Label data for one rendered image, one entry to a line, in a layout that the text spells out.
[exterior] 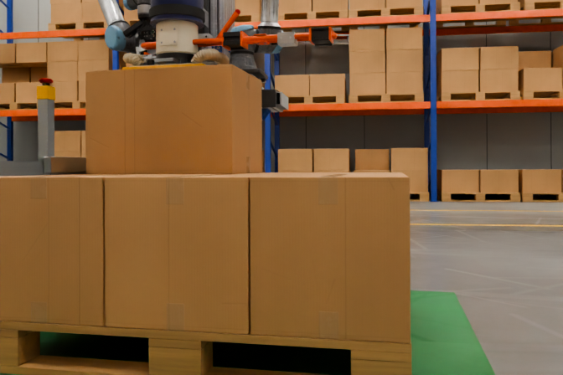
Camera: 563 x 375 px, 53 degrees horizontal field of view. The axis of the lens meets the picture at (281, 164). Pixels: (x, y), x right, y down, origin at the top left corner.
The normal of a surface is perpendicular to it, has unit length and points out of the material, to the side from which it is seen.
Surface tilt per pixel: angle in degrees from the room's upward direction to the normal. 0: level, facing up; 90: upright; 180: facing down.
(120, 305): 90
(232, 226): 90
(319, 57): 90
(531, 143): 90
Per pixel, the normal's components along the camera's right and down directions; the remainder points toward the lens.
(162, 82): -0.24, 0.00
